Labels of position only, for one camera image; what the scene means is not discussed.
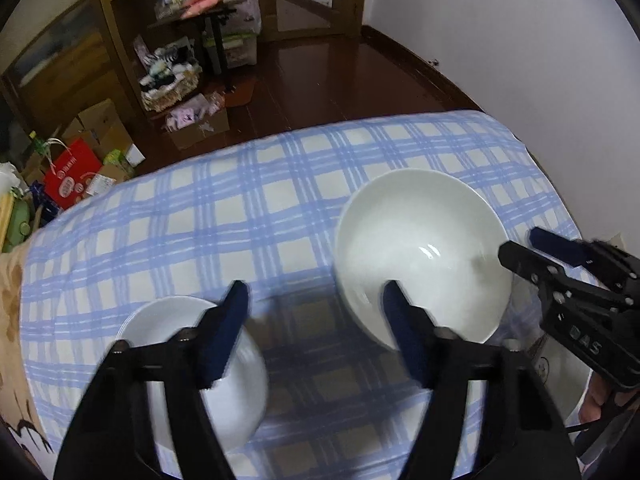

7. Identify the large white cherry plate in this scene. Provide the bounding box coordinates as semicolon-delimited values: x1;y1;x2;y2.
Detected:
531;337;592;423

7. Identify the green round container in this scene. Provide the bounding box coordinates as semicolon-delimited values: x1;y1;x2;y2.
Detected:
0;194;37;254

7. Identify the white bowl with round print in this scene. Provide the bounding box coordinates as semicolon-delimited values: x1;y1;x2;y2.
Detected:
115;296;269;453

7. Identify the green bottle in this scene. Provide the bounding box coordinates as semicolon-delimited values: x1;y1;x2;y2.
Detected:
27;131;51;157

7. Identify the person's right hand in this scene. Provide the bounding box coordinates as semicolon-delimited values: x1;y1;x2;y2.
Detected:
579;371;609;424

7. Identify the large plain white bowl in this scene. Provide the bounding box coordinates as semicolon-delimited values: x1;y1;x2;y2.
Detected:
334;169;512;351

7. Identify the blue plaid cloth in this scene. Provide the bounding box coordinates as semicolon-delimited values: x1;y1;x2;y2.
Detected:
20;109;586;480

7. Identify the small dark side table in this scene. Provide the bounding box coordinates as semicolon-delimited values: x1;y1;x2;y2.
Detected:
150;2;239;93

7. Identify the cardboard box of pink clothes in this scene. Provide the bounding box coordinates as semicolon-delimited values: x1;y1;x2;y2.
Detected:
164;91;232;151

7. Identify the brown cardboard box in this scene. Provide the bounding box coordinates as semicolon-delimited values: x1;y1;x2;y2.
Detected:
75;99;135;163

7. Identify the wooden corner shelf unit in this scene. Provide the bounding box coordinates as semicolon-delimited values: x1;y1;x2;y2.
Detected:
85;0;201;111

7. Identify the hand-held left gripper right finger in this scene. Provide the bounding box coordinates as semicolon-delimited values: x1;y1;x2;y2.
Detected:
382;281;583;480

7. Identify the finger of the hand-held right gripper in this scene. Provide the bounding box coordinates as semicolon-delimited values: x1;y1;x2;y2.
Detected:
498;241;568;288
529;226;621;281

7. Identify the wooden wardrobe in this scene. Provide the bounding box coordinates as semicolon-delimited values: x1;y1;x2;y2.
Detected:
0;0;146;136

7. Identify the wicker basket of plush toys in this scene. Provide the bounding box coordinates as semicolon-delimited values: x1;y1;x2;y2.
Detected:
139;45;202;112

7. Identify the red paper shopping bag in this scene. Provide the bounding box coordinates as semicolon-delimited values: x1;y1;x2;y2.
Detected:
42;139;104;211

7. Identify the clear plastic storage box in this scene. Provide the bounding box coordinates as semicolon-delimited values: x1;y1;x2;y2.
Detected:
220;0;264;68

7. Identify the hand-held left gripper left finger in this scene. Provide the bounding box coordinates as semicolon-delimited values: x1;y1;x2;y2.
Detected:
52;280;250;480

